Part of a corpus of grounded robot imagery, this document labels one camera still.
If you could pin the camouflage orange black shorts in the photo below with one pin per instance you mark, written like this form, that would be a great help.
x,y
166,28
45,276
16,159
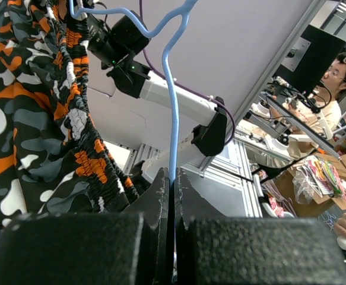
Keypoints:
x,y
52,158

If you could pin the person in background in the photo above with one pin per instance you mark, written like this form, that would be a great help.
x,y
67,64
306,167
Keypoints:
x,y
327,97

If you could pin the blue hanger of camouflage shorts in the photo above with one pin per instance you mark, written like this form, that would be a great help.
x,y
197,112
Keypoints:
x,y
184,12

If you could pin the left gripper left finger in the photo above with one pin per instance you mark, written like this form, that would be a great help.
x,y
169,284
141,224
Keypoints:
x,y
131,247

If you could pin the black monitor in background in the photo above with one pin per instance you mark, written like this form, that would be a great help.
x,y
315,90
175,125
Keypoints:
x,y
309,58

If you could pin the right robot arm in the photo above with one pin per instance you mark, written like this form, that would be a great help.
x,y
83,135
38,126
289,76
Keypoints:
x,y
117,72

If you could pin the cluttered background workbench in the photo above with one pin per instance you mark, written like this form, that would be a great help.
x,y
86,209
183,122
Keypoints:
x,y
315,178

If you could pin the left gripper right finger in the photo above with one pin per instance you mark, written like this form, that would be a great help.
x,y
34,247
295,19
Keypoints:
x,y
215,249

